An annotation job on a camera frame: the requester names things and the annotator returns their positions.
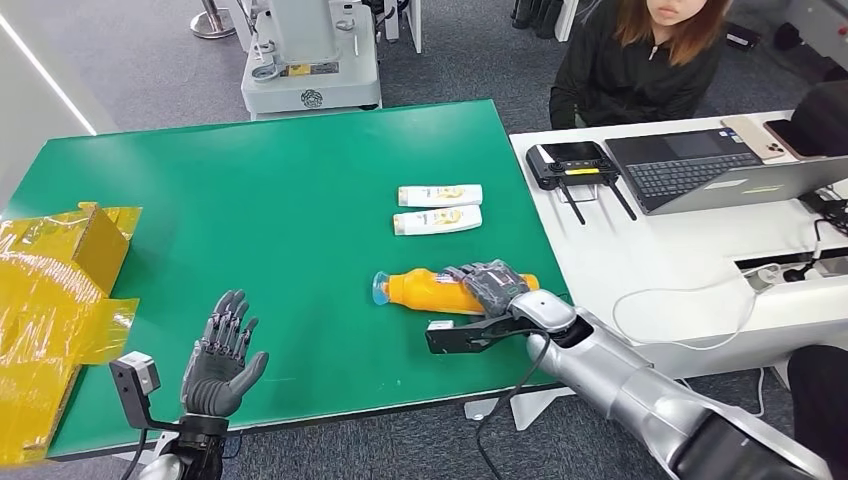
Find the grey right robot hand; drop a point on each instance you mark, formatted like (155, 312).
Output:
(493, 288)

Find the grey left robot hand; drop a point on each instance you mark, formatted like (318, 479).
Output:
(215, 384)

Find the orange bottle with blue cap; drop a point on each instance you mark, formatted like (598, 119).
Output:
(417, 291)

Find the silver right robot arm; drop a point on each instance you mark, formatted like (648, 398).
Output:
(636, 391)

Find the white robot base machine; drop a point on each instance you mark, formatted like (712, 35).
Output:
(314, 69)

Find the white shampoo bottle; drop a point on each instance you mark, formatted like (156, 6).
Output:
(437, 220)
(440, 196)

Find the black remote controller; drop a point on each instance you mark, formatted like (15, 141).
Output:
(573, 164)

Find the yellow taped cardboard box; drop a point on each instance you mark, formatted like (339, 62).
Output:
(46, 311)

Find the grey laptop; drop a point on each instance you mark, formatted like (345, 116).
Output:
(689, 172)

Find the white power adapter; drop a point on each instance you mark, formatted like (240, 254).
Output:
(760, 278)

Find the white furniture panel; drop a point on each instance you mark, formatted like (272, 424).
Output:
(415, 24)

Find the beige smartphone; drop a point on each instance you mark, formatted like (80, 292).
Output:
(752, 136)

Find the dark-screen smartphone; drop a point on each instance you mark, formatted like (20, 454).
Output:
(782, 134)

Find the seated person in black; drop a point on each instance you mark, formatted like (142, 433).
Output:
(821, 397)

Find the black flat device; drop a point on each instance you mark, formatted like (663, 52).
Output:
(740, 36)

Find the metal stanchion base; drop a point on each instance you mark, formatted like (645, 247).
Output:
(212, 24)

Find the black rounded object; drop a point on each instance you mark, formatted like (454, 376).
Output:
(825, 116)

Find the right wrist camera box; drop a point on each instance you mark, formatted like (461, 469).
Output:
(457, 339)

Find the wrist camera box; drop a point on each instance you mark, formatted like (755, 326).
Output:
(136, 378)
(457, 339)

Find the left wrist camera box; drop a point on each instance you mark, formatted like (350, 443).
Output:
(136, 378)

